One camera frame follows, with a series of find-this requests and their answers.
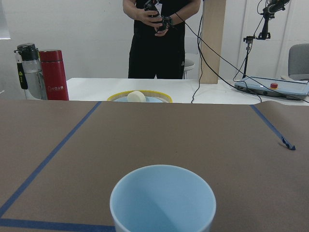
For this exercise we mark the person's left hand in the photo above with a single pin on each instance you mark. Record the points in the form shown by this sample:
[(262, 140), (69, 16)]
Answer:
[(166, 24)]

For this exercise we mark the person's right hand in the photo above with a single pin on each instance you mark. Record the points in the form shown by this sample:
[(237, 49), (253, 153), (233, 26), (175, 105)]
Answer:
[(149, 18)]

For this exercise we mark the light blue plastic cup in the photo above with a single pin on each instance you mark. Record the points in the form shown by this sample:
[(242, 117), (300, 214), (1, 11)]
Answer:
[(162, 198)]

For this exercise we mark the person in black clothes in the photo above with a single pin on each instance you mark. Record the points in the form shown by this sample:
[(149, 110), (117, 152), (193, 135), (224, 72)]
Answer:
[(163, 57)]

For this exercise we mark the light wooden board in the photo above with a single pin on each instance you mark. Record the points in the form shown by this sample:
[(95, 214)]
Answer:
[(213, 17)]

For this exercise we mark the white round stool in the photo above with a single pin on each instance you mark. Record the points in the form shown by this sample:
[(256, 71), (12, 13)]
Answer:
[(188, 66)]

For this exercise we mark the yellow rimmed bowl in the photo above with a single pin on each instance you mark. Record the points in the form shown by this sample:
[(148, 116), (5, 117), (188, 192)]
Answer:
[(140, 96)]

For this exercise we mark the red thermos bottle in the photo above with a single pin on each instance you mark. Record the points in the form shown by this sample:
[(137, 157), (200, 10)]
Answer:
[(54, 74)]

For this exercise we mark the clear bottle black lid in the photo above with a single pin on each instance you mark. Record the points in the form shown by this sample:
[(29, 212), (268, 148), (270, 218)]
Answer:
[(30, 71)]

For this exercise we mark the grey chair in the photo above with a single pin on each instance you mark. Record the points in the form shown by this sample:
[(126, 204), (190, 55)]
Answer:
[(298, 62)]

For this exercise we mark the blue teach pendant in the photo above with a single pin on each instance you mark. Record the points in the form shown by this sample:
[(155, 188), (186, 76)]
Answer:
[(274, 87)]

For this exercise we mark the black camera tripod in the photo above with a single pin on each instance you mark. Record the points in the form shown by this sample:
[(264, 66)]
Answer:
[(268, 13)]

